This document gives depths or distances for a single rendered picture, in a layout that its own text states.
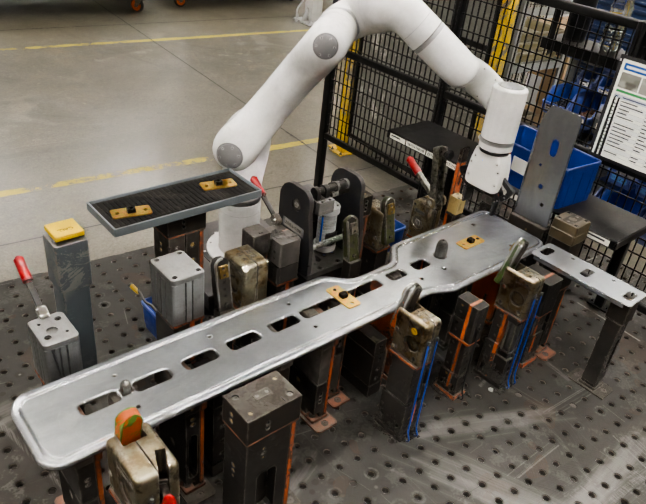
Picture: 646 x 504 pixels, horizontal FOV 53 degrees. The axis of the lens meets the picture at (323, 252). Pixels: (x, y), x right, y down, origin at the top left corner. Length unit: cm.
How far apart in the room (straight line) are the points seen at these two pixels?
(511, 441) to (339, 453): 43
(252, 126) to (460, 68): 53
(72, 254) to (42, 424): 37
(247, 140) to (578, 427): 111
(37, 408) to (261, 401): 38
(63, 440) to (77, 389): 12
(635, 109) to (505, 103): 59
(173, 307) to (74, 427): 31
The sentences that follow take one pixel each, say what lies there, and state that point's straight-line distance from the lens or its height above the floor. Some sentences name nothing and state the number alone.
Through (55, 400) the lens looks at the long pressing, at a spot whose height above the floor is 100.
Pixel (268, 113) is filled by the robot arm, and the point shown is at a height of 128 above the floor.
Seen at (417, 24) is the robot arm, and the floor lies 155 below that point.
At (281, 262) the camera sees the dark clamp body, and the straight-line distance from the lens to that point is 153.
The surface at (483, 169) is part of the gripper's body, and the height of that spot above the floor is 122.
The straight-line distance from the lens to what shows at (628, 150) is 213.
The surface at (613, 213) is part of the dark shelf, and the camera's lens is 212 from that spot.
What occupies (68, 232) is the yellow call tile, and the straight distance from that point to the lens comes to 140.
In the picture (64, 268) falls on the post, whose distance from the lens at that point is 142.
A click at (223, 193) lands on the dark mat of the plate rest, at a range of 153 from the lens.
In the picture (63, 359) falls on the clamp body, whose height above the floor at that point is 102.
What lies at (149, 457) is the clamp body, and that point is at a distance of 106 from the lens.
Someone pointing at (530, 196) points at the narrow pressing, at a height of 107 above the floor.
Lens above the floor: 187
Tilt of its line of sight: 32 degrees down
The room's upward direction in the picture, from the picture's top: 7 degrees clockwise
